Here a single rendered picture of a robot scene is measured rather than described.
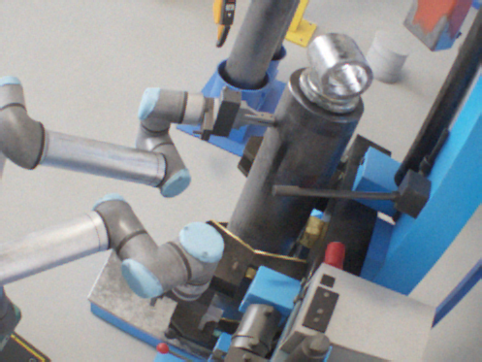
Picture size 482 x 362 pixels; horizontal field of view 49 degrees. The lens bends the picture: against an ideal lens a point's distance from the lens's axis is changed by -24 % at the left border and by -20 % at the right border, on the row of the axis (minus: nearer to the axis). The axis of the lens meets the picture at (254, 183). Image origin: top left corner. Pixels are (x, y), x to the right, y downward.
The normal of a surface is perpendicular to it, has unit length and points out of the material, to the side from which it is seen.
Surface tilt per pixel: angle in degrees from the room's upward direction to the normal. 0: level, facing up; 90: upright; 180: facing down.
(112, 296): 0
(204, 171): 0
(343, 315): 0
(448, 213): 90
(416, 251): 90
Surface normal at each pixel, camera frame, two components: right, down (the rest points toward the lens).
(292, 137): -0.62, 0.47
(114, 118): 0.27, -0.63
